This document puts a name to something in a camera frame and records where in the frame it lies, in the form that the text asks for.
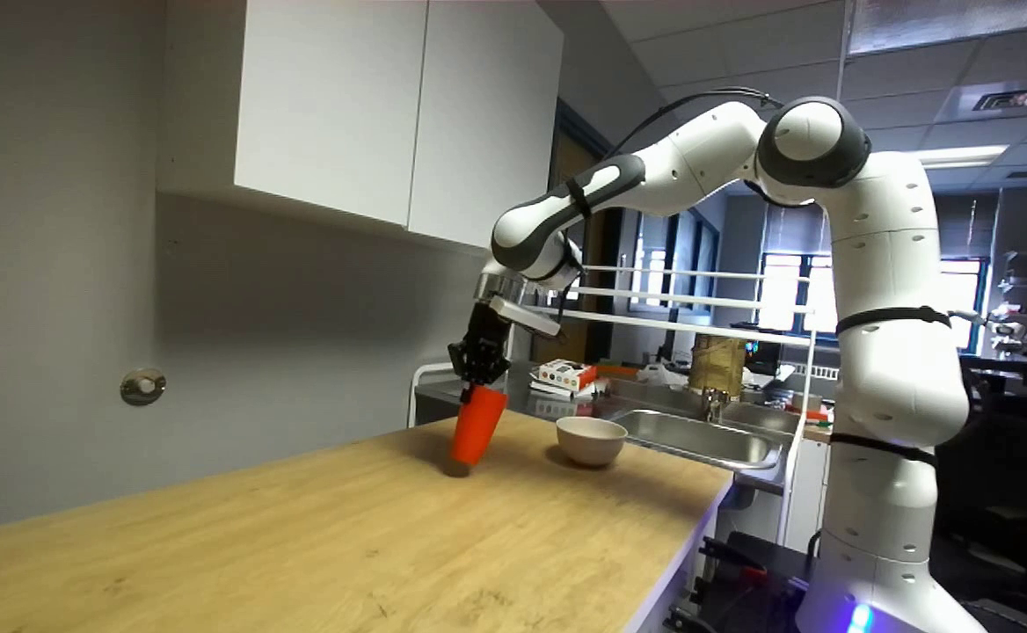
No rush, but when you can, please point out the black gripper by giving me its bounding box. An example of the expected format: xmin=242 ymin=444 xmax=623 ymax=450
xmin=448 ymin=301 xmax=509 ymax=402

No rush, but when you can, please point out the orange plastic cup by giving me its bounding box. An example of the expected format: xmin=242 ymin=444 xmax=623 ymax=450
xmin=451 ymin=388 xmax=505 ymax=466

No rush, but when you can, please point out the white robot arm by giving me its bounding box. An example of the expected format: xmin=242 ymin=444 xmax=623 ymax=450
xmin=451 ymin=95 xmax=986 ymax=633

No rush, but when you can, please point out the white bowl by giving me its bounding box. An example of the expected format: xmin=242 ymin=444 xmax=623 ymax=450
xmin=555 ymin=415 xmax=628 ymax=466

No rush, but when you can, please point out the red white box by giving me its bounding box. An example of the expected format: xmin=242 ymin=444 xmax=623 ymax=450
xmin=532 ymin=357 xmax=593 ymax=394

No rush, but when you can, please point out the brown paper bag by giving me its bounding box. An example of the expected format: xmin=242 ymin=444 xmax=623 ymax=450
xmin=689 ymin=339 xmax=745 ymax=397

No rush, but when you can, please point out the steel sink basin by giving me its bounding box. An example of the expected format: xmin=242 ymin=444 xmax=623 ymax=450
xmin=614 ymin=407 xmax=784 ymax=470

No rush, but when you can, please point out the white metal rack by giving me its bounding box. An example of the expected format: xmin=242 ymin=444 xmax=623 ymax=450
xmin=403 ymin=255 xmax=824 ymax=493

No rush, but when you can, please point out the white wall cabinet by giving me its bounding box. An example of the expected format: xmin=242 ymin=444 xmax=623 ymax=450
xmin=153 ymin=0 xmax=567 ymax=264

